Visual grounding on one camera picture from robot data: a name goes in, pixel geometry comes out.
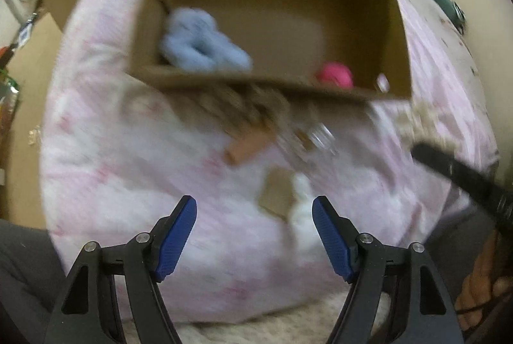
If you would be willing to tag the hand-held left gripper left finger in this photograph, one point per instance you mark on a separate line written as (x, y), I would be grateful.
(176, 239)

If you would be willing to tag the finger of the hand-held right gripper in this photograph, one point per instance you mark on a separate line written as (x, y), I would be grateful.
(453, 167)

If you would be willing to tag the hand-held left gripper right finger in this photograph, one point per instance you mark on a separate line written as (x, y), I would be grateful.
(330, 235)

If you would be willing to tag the clear plastic wrapper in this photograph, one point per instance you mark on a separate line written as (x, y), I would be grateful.
(316, 137)

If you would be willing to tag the brown cylinder toy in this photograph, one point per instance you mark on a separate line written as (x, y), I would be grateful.
(248, 145)

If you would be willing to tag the camouflage soft toy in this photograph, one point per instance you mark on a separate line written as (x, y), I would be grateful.
(240, 107)

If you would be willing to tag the person's right hand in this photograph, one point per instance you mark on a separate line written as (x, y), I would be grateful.
(479, 288)

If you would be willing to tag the brown cardboard piece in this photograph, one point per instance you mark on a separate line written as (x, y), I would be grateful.
(276, 191)

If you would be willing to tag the person's right leg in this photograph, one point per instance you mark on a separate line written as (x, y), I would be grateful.
(461, 239)

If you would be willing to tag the person's leg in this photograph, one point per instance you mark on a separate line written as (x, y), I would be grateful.
(461, 239)
(24, 288)

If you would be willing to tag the pink patterned blanket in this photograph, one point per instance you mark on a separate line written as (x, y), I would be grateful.
(120, 167)

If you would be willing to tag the grey printed bed sheet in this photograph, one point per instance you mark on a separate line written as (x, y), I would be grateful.
(441, 47)

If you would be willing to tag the pink ball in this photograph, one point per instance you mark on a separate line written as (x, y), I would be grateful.
(334, 75)

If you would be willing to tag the person's left leg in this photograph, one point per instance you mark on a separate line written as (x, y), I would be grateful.
(24, 288)

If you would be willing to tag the light blue plush toy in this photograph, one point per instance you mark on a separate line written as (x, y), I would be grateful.
(192, 43)

